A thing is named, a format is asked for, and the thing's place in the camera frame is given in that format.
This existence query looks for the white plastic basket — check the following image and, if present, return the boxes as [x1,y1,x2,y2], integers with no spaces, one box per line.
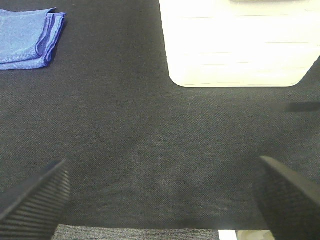
[159,0,320,88]

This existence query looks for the folded blue towel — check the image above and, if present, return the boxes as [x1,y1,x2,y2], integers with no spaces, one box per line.
[0,8,66,71]

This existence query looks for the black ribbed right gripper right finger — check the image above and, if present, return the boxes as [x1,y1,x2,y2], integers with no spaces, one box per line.
[253,156,320,240]

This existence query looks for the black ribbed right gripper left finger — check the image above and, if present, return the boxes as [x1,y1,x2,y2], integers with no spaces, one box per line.
[0,160,71,240]

